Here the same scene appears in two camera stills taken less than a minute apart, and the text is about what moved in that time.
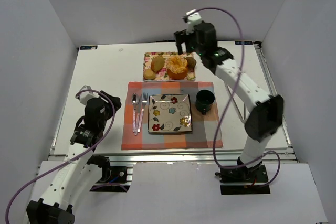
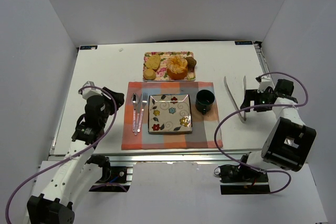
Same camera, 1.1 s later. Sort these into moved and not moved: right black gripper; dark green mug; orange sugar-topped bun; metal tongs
Moved: right black gripper
Not moved: orange sugar-topped bun; dark green mug; metal tongs
